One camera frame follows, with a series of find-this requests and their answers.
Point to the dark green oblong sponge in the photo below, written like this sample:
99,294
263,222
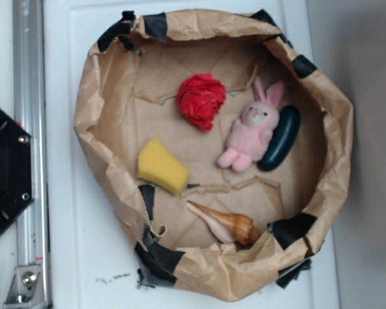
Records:
284,136

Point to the white tray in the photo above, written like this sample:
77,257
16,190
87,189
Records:
93,264

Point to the brown paper bag basket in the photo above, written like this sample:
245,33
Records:
127,96

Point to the red crumpled paper ball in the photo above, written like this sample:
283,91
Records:
199,98

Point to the yellow sponge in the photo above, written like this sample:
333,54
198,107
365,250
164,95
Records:
158,166

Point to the aluminium rail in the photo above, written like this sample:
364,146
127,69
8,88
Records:
31,283

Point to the pink plush bunny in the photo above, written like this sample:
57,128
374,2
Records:
252,132

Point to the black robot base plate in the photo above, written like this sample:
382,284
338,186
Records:
15,171

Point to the brown spiral seashell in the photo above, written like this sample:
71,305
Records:
227,228

